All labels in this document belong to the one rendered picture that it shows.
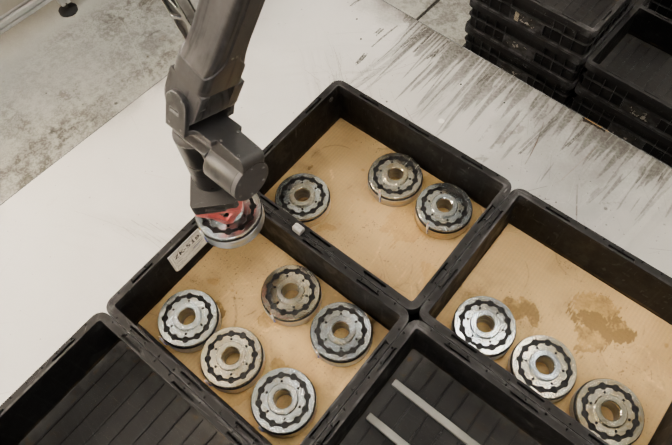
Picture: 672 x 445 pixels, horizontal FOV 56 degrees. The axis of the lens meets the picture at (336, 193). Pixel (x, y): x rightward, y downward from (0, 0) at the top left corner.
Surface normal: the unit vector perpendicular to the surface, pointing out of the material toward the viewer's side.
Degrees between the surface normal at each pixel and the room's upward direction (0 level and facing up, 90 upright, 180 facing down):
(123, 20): 0
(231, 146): 21
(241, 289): 0
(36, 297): 0
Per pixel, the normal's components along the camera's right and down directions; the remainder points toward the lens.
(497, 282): -0.04, -0.51
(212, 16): -0.60, 0.48
